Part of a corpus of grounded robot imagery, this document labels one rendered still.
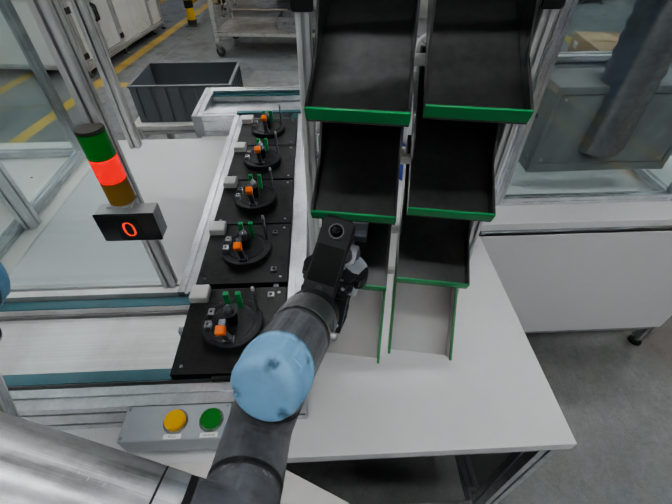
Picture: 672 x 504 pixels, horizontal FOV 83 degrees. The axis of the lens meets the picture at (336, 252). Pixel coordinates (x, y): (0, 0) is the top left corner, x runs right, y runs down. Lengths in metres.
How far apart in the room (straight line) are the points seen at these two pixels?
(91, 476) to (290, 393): 0.16
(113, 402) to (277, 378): 0.63
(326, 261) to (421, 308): 0.39
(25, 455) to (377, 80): 0.52
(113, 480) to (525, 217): 1.41
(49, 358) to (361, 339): 0.74
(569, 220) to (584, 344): 0.98
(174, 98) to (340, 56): 2.19
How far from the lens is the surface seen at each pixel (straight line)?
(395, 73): 0.57
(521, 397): 1.05
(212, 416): 0.85
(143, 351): 1.06
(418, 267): 0.74
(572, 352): 2.35
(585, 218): 1.64
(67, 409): 1.00
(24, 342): 1.23
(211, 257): 1.13
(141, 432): 0.90
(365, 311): 0.84
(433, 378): 1.01
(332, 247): 0.52
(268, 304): 0.98
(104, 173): 0.85
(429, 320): 0.87
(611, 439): 2.19
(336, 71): 0.57
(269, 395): 0.39
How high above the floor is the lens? 1.73
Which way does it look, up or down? 44 degrees down
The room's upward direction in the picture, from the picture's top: straight up
